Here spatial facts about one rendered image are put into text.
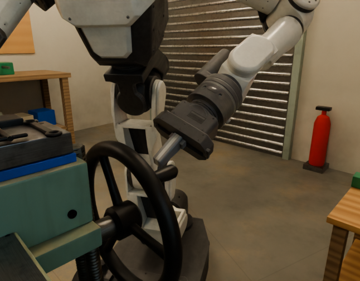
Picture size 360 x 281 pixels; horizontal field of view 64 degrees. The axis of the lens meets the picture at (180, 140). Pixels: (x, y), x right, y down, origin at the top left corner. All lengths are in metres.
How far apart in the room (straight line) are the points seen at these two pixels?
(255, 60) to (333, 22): 2.43
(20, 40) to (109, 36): 3.14
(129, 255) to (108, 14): 1.08
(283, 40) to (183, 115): 0.30
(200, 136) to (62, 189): 0.23
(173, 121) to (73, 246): 0.25
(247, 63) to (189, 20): 3.21
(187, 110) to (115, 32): 0.37
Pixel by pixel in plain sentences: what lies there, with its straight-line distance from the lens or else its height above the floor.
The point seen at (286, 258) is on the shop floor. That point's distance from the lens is 1.81.
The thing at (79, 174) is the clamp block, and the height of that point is 0.95.
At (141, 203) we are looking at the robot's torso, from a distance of 1.26.
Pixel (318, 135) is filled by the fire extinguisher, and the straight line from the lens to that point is 2.91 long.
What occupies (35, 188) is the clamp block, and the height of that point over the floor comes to 0.94.
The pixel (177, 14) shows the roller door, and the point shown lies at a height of 1.51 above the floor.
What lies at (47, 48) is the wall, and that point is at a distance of 4.07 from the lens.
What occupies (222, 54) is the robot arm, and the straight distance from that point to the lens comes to 0.64.
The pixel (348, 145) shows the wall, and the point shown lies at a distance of 3.04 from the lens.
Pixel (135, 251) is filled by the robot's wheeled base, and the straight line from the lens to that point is 1.50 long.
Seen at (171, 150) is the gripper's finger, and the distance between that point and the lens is 0.49.
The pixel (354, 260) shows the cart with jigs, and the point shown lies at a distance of 1.63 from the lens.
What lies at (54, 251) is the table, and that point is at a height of 0.87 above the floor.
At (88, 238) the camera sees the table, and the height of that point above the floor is 0.86.
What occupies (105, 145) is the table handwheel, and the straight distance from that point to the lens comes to 0.50.
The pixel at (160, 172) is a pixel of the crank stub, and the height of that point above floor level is 0.92.
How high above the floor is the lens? 1.10
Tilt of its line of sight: 18 degrees down
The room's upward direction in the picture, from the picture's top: straight up
